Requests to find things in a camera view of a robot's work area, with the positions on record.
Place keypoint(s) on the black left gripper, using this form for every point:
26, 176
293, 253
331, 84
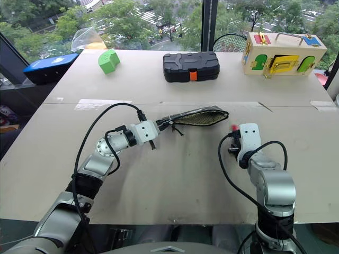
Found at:
159, 128

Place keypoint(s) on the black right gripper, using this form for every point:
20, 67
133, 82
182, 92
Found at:
235, 148

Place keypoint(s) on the black grid pattern pouch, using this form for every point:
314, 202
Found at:
201, 118

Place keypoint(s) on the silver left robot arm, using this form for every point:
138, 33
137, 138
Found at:
99, 164

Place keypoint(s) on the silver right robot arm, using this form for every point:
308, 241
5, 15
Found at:
275, 185

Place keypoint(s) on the black tool case orange latch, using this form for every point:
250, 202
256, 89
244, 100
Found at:
189, 66

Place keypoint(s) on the green plastic block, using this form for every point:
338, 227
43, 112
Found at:
108, 62

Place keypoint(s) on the wooden lock box colourful doors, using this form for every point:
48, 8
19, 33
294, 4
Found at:
280, 56

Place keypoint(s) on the black badminton racket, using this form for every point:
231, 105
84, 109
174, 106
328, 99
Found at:
229, 43

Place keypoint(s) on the red object beside table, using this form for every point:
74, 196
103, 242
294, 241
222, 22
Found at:
321, 78

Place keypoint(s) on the white object beside table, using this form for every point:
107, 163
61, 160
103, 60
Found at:
337, 100

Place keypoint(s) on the clear plastic bag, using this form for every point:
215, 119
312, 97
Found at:
86, 39

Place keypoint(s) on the silver robot torso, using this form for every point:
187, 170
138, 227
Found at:
169, 248

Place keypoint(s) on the blue and black device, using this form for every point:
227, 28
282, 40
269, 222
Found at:
50, 67

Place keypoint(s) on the colourful patterned bag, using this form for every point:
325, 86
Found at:
6, 113

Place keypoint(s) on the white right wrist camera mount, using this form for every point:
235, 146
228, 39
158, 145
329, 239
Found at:
250, 140

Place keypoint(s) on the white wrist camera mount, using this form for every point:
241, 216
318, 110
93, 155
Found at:
250, 140
145, 131

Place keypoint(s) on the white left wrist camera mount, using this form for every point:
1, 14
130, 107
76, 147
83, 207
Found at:
145, 131

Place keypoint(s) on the black window frame post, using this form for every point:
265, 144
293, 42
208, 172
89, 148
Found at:
209, 25

